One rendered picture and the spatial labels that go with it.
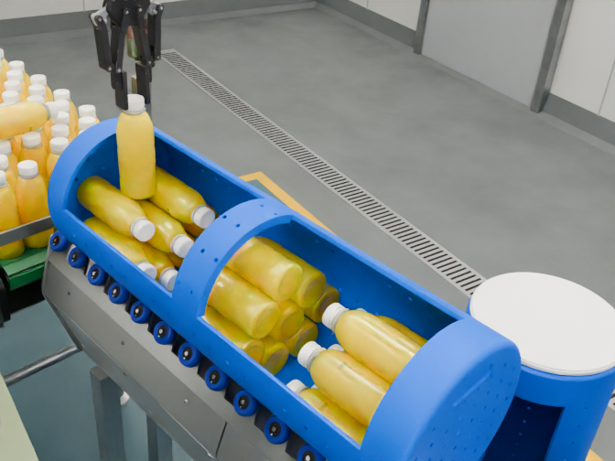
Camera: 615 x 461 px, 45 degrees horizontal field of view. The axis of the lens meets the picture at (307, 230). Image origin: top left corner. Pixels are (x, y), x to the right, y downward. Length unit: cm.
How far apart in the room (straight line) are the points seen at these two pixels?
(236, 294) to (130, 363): 36
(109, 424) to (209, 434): 59
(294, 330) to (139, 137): 44
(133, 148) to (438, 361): 70
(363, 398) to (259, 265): 28
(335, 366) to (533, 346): 40
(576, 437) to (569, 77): 370
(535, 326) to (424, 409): 48
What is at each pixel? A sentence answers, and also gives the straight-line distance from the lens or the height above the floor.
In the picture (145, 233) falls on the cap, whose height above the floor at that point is 109.
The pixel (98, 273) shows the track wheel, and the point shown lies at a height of 97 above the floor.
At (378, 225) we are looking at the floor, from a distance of 352.
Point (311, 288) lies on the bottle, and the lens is 123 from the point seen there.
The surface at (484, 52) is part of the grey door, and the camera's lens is 531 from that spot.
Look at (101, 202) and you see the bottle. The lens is 144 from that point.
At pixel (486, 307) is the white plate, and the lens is 138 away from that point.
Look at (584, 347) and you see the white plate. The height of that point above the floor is 104.
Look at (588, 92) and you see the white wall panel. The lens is 486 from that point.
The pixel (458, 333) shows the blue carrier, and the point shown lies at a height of 123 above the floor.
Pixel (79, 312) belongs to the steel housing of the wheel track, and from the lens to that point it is 159.
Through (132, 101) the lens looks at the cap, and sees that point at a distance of 136.
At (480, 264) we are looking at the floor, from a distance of 338.
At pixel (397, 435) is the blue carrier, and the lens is 94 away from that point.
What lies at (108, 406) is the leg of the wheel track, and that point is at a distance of 184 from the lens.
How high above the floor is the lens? 185
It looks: 33 degrees down
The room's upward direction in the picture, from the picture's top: 5 degrees clockwise
